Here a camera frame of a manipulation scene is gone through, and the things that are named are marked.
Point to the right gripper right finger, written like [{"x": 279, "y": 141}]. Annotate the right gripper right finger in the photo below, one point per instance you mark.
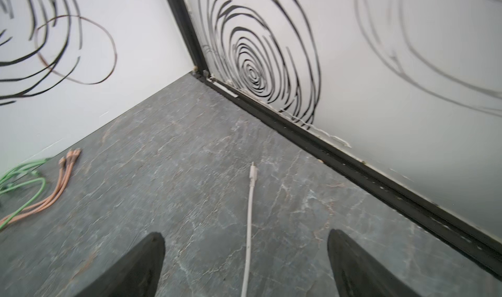
[{"x": 357, "y": 273}]

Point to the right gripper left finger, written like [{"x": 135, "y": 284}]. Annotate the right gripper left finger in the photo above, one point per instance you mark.
[{"x": 137, "y": 273}]

